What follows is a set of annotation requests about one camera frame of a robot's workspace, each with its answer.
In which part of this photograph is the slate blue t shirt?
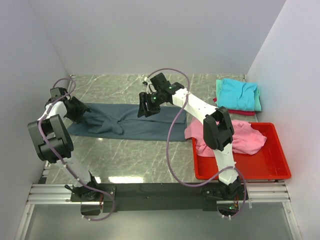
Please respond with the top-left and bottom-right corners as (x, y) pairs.
(67, 103), (181, 141)

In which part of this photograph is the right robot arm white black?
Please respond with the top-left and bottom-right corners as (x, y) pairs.
(137, 73), (241, 199)

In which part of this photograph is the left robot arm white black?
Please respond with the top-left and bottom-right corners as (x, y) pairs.
(27, 96), (99, 201)

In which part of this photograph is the cyan folded t shirt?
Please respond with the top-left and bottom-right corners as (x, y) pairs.
(216, 77), (259, 111)

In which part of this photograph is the crimson folded t shirt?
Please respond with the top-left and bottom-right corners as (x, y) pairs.
(213, 96), (256, 117)

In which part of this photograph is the pink t shirt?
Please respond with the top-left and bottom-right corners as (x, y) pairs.
(184, 118), (267, 157)

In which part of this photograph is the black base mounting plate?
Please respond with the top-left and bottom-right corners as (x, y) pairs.
(70, 183), (248, 213)

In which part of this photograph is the teal green folded t shirt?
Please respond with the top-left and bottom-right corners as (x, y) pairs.
(215, 79), (263, 112)

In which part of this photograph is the red plastic bin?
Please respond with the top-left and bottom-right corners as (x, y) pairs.
(192, 122), (291, 181)

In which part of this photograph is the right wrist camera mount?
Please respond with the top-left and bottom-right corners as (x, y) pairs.
(142, 77), (156, 94)

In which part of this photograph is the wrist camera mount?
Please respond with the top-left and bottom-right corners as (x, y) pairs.
(50, 87), (68, 102)
(142, 77), (156, 94)

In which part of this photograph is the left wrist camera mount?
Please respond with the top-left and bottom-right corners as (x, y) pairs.
(50, 87), (68, 102)

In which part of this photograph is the aluminium extrusion rail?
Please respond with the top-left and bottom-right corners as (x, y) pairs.
(16, 164), (293, 240)

